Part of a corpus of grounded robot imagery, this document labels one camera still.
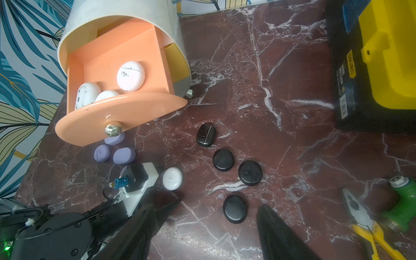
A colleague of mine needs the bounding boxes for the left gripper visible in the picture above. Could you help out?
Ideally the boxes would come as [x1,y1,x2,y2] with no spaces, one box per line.
[1,195,137,260]

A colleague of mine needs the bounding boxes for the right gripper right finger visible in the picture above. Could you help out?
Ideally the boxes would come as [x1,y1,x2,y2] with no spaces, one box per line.
[256,204,320,260]

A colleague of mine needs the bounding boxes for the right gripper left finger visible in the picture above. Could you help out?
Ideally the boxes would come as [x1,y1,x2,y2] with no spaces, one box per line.
[91,197,182,260]

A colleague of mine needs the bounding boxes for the black round earphone case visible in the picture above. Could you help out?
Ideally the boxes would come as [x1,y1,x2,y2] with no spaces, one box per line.
[238,160,263,186]
[223,195,248,224]
[212,148,234,172]

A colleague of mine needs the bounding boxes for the white round earphone case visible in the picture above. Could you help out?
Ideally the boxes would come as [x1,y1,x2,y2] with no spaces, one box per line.
[117,61,145,92]
[95,91,119,102]
[162,167,183,191]

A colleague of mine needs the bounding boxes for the white oblong earphone case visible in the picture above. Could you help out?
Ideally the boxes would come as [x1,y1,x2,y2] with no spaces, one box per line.
[75,82,101,110]

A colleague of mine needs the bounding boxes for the orange top drawer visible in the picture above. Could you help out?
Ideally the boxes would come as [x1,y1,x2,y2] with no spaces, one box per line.
[55,18,187,146]

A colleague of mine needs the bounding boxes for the white cylindrical drawer cabinet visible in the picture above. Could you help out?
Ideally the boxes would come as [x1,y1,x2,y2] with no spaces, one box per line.
[57,0,192,98]

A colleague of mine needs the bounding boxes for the yellow middle drawer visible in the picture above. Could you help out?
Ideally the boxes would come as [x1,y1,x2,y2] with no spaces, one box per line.
[164,42,190,83]

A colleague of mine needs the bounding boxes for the purple earphone case middle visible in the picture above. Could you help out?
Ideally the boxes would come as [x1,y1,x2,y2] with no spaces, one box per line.
[113,147,136,165]

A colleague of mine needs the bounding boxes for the purple round earphone case left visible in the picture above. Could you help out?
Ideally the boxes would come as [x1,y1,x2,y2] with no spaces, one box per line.
[94,144,111,163]

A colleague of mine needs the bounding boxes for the purple earphone case upper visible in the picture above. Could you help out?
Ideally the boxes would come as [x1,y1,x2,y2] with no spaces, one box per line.
[104,132,126,146]

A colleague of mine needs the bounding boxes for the green plastic fitting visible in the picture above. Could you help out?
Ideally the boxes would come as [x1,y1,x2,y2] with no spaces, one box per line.
[380,175,416,233]

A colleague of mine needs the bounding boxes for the yellow black toolbox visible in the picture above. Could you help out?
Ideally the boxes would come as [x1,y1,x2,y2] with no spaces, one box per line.
[325,1,416,134]

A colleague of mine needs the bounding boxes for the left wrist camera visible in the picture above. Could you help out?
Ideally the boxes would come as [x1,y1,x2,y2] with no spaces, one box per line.
[108,162,159,217]

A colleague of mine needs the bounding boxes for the yellow handled pliers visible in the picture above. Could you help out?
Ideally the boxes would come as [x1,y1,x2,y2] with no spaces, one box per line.
[342,188,406,260]

